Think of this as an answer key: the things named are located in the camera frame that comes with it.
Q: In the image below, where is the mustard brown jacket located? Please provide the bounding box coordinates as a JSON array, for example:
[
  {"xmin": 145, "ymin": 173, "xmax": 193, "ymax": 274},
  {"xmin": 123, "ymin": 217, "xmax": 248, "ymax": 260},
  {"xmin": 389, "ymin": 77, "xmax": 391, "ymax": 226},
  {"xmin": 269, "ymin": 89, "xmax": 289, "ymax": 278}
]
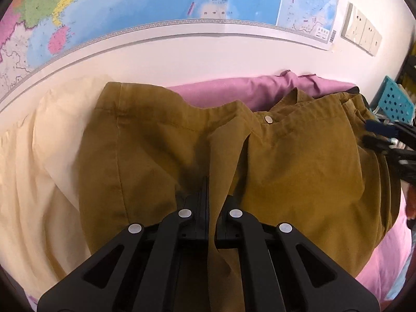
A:
[{"xmin": 78, "ymin": 81, "xmax": 402, "ymax": 312}]

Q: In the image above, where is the person's right hand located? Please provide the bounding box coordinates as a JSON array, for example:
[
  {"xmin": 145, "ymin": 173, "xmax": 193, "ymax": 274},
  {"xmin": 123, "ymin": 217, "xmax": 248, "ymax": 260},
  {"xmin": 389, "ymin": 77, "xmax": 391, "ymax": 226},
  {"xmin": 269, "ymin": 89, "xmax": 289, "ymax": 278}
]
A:
[{"xmin": 404, "ymin": 185, "xmax": 416, "ymax": 220}]

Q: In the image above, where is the teal perforated plastic stool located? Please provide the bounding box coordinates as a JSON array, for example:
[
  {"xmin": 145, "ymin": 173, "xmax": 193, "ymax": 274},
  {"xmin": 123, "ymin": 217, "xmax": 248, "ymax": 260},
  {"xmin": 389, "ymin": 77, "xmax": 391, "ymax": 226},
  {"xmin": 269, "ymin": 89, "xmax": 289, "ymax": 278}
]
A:
[{"xmin": 370, "ymin": 75, "xmax": 416, "ymax": 127}]

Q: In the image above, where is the pink bed sheet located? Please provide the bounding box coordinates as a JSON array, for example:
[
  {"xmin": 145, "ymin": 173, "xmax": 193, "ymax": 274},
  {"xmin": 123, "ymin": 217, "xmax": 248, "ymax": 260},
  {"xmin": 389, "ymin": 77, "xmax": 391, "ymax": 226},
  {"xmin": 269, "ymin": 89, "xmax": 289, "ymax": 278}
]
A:
[{"xmin": 26, "ymin": 70, "xmax": 413, "ymax": 310}]

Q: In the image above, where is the black cloth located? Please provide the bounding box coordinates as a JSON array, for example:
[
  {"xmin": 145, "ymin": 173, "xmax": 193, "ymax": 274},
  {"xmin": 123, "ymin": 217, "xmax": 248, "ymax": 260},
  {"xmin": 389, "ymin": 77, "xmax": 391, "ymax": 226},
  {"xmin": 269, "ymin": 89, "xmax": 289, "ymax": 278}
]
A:
[{"xmin": 349, "ymin": 85, "xmax": 372, "ymax": 106}]

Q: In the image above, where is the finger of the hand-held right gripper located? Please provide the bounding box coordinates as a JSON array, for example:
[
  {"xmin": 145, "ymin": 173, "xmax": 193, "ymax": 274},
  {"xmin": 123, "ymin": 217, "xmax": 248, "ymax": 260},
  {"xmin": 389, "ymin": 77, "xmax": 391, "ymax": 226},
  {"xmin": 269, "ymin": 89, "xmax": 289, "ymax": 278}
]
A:
[
  {"xmin": 365, "ymin": 120, "xmax": 401, "ymax": 139},
  {"xmin": 361, "ymin": 135, "xmax": 411, "ymax": 157}
]

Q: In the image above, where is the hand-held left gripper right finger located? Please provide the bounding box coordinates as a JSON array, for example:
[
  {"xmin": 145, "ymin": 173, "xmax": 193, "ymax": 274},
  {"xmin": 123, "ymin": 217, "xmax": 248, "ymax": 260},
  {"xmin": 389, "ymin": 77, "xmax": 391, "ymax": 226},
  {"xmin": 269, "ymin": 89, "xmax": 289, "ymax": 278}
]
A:
[{"xmin": 215, "ymin": 194, "xmax": 380, "ymax": 312}]

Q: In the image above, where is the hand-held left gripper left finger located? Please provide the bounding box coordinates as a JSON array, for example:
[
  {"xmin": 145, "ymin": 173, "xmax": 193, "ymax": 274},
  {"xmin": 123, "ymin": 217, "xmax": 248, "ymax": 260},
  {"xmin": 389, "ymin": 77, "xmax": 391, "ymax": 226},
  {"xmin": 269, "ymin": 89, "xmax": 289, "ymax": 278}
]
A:
[{"xmin": 37, "ymin": 175, "xmax": 209, "ymax": 312}]

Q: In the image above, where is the cream blanket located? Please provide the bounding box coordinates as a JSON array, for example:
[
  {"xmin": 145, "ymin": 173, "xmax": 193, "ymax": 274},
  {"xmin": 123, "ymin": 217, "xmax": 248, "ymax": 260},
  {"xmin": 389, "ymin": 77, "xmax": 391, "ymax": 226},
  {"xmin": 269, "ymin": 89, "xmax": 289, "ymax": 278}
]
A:
[{"xmin": 0, "ymin": 75, "xmax": 109, "ymax": 300}]

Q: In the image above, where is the colourful wall map poster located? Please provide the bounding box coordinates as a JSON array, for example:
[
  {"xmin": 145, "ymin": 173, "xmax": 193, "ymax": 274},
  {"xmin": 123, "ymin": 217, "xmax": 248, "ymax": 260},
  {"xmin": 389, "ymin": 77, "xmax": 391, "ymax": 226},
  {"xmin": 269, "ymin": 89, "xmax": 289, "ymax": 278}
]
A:
[{"xmin": 0, "ymin": 0, "xmax": 345, "ymax": 111}]

